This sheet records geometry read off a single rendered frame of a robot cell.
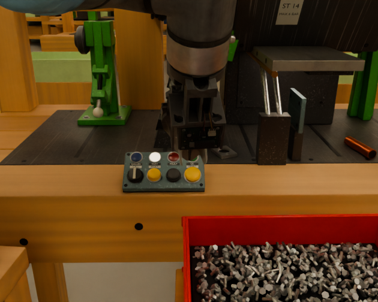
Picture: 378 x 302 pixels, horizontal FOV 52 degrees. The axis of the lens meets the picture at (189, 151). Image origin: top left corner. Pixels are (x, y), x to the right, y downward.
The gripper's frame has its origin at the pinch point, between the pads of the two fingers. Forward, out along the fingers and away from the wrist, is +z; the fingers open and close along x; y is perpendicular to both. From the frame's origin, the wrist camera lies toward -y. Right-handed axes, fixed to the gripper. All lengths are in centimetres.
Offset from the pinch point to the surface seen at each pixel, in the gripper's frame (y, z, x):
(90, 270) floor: -38, 132, -38
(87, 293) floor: -25, 125, -38
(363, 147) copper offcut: -10.0, 14.3, 40.8
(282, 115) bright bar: -11.9, 4.9, 20.5
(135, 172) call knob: -1.5, 6.9, -9.2
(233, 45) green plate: -28.5, -0.4, 12.8
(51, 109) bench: -56, 42, -38
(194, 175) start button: 0.3, 6.7, 1.2
